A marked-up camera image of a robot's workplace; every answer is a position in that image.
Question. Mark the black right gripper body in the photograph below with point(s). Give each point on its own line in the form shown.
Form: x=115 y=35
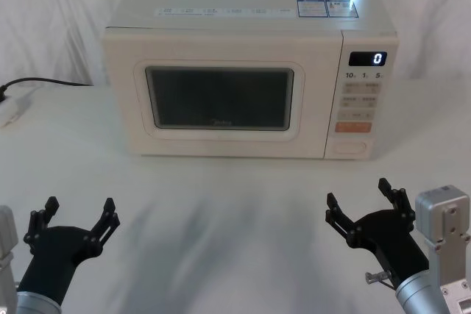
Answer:
x=393 y=240

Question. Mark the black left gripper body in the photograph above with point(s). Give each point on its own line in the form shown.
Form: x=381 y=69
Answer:
x=55 y=255

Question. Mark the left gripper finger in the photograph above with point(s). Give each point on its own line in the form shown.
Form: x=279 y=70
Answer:
x=106 y=224
x=37 y=224

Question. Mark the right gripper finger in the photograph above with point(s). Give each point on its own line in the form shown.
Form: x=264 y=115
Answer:
x=399 y=202
x=340 y=220

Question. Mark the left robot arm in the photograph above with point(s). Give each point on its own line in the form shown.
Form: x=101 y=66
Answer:
x=37 y=303

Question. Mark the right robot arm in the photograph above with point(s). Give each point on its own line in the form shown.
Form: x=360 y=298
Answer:
x=441 y=240

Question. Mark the white table cloth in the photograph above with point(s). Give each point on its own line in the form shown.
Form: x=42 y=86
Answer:
x=206 y=225

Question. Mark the white power strip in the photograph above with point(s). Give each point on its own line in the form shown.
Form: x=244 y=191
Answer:
x=10 y=110

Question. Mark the white curtain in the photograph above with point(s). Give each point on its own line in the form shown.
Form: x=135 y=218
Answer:
x=55 y=16

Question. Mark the cream microwave oven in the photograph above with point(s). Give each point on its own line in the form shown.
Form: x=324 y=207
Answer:
x=221 y=45

